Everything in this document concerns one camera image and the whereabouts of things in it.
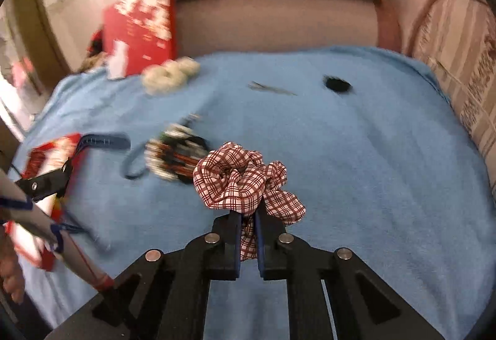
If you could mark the dark clothes pile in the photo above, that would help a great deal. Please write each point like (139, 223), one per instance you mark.
(95, 53)

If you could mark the cream fuzzy scrunchie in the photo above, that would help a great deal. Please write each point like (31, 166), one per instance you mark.
(169, 76)

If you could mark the small black hair clip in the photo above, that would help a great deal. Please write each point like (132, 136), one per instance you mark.
(336, 84)

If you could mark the red white plaid scrunchie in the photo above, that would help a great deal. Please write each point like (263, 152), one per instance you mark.
(237, 179)

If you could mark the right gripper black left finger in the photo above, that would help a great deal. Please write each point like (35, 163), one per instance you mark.
(162, 296)

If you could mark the blue towel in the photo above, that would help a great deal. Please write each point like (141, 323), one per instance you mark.
(350, 146)

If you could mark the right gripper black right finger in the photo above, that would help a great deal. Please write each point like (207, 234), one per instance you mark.
(333, 295)

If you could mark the red jewelry box tray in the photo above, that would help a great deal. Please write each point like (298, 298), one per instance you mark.
(42, 159)

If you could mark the silver hair clip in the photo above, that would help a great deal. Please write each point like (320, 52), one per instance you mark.
(260, 87)

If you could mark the left hand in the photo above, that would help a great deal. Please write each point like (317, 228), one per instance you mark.
(12, 277)

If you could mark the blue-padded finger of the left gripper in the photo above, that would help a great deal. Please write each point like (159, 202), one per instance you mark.
(51, 183)

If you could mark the blue strap wristwatch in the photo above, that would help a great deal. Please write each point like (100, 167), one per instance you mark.
(113, 213)

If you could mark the red box lid with cat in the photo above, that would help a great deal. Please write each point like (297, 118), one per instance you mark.
(137, 34)

